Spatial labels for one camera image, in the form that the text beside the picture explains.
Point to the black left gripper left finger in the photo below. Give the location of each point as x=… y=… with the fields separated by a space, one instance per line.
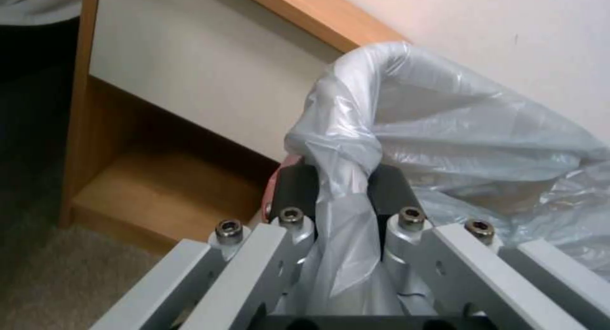
x=295 y=190

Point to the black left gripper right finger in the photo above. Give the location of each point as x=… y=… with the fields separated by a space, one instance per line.
x=393 y=194

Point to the translucent grey garbage bag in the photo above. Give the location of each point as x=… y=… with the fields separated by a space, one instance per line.
x=429 y=129

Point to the wooden desk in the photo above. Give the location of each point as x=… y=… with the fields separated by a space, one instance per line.
x=143 y=187

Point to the person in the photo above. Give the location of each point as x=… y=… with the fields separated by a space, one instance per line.
x=33 y=76

